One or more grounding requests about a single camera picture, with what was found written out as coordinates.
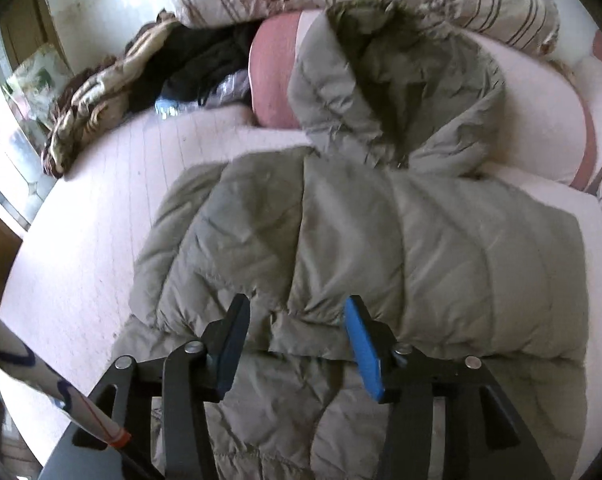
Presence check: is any floral cushion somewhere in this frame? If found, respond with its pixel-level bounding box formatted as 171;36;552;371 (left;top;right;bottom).
3;42;74;131

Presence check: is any grey puffer jacket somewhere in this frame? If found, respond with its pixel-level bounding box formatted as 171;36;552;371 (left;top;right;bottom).
112;0;589;480

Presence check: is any white stick with blue pattern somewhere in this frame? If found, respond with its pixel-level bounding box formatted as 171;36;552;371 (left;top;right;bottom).
0;297;132;448

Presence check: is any dark cloth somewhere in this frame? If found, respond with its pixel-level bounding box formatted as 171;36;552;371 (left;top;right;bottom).
128;20;264;113

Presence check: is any clear plastic bag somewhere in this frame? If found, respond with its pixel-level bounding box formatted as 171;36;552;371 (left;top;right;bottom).
153;70;254;118

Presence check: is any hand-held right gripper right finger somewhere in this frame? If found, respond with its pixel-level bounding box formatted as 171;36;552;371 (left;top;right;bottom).
345;295;582;480

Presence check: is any pink sofa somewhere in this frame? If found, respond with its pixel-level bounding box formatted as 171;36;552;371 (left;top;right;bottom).
248;10;599;191

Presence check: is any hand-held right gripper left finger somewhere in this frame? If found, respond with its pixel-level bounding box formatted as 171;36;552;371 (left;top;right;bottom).
41;294;252;480

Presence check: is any brown patterned blanket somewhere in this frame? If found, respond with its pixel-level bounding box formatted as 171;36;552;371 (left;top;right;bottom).
41;10;182;178

